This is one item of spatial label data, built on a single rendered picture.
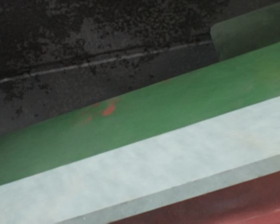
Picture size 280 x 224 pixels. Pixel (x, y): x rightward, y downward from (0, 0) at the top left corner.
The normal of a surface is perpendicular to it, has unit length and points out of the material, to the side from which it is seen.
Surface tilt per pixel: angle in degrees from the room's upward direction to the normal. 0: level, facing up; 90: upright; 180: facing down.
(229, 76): 90
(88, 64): 0
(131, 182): 90
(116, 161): 90
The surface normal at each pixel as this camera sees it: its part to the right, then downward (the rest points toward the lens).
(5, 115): -0.02, 0.37
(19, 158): -0.34, -0.88
